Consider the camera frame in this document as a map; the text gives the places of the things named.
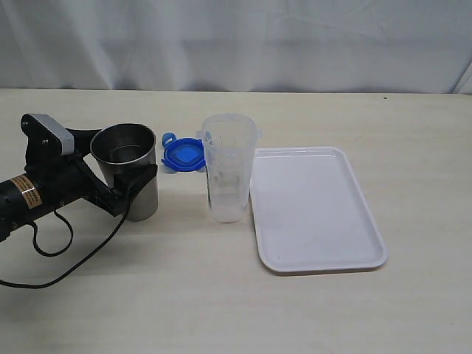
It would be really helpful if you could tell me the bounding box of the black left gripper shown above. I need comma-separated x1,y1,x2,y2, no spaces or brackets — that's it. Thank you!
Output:
21,114,158,217

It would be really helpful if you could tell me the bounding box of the stainless steel tumbler cup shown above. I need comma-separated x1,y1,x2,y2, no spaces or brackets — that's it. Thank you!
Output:
90,123,158,221

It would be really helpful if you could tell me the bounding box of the blue plastic lid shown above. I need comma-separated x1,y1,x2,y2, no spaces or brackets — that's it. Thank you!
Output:
162,132,206,173

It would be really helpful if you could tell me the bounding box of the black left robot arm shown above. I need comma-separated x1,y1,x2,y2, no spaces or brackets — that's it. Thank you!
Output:
1,114,158,240

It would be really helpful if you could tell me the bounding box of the clear plastic tall container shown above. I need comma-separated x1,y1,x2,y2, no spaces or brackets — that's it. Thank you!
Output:
196,113,261,223

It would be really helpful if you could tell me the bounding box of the white rectangular plastic tray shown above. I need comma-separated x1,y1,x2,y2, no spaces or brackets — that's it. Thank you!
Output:
250,146,388,275

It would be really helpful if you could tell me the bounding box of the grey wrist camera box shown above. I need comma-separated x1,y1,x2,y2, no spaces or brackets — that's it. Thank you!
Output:
31,114,74,156

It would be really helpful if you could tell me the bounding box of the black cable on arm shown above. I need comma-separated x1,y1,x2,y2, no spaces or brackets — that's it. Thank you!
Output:
0,198,131,289

